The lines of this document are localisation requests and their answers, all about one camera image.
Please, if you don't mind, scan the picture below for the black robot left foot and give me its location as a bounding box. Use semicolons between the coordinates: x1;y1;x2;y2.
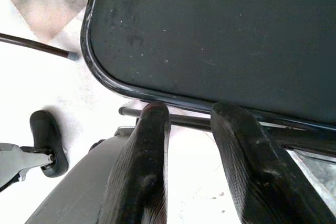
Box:
29;110;69;178

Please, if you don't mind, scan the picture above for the brown chair leg grey tip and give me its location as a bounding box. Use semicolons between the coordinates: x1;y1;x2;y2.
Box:
0;32;78;61

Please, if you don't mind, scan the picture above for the grey robot left leg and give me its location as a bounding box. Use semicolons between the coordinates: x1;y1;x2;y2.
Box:
0;142;55;192

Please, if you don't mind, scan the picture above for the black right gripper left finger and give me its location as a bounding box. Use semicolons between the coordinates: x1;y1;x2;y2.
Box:
98;102;172;224

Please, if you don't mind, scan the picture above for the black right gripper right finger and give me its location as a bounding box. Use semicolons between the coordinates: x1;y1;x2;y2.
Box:
211;102;336;224

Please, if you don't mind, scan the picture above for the grey robot right leg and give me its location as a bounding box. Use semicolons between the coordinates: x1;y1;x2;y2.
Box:
25;126;137;224

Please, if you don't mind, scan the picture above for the black metal frame bar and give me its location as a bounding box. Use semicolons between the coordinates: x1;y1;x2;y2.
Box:
118;106;336;158

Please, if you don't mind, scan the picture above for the dark table with black rim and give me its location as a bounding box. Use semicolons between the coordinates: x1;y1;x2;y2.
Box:
80;0;336;132

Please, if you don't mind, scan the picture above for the grey robot leg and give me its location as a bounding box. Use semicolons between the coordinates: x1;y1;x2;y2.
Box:
25;126;137;224
0;142;55;192

